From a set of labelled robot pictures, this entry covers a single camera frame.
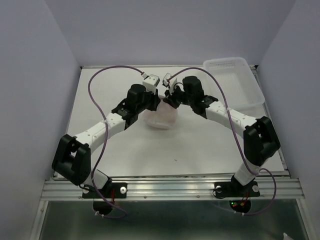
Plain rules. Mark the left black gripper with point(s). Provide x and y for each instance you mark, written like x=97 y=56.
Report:
x=154 y=99

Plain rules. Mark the white mesh laundry bag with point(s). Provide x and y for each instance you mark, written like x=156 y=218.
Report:
x=164 y=117

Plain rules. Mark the aluminium frame rail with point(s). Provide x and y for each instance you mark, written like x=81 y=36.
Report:
x=178 y=188

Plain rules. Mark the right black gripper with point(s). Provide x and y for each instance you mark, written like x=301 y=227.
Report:
x=170 y=98

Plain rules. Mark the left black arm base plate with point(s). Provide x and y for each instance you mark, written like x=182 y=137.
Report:
x=112 y=190

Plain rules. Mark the white plastic basket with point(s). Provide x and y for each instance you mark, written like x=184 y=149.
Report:
x=237 y=82

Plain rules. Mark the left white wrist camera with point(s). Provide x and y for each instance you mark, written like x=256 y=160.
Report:
x=150 y=82

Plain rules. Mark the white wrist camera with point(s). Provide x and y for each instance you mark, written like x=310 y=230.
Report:
x=169 y=82
x=150 y=82

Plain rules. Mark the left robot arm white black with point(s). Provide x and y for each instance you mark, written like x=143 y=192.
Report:
x=72 y=159

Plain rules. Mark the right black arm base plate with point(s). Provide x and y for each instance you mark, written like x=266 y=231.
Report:
x=230 y=189

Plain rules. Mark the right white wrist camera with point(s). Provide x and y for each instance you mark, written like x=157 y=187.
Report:
x=169 y=82

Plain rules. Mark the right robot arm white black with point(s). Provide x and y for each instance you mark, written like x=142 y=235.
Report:
x=260 y=141

